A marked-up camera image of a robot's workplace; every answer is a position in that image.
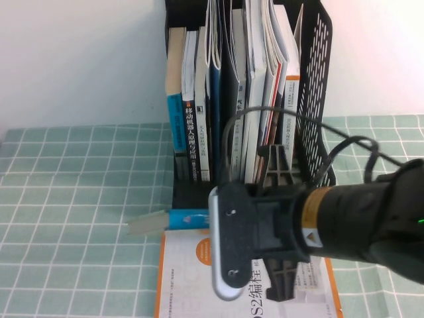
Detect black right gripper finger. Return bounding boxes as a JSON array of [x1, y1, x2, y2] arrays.
[[257, 144, 299, 195], [264, 256, 296, 301]]

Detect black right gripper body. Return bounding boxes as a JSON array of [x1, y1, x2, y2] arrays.
[[246, 185, 311, 266]]

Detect yellow blue hardcover book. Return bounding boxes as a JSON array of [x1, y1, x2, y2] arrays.
[[127, 207, 211, 238]]

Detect white book orange trim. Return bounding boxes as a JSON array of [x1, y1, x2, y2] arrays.
[[281, 5, 303, 166]]

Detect grey white spine book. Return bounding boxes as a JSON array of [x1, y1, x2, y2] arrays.
[[194, 26, 211, 182]]

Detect black mesh book holder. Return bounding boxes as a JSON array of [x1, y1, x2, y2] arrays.
[[164, 0, 337, 211]]

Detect black spine book white characters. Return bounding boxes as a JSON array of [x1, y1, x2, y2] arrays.
[[181, 30, 203, 182]]

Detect white orange programming book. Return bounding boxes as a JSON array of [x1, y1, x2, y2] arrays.
[[152, 230, 344, 318]]

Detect light blue spine book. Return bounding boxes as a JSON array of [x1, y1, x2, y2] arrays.
[[164, 26, 187, 156]]

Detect white cover magazine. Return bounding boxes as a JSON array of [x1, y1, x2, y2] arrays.
[[241, 0, 269, 185]]

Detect dark blue cover magazine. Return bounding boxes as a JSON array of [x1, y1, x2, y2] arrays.
[[205, 0, 223, 183]]

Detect orange edged magazine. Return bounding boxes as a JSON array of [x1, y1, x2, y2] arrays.
[[254, 0, 291, 183]]

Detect green checked tablecloth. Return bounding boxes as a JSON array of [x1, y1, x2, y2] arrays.
[[0, 114, 424, 318]]

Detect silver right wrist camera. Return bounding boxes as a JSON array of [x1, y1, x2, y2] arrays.
[[207, 182, 254, 302]]

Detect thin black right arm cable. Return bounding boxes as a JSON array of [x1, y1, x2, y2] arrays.
[[221, 105, 413, 186]]

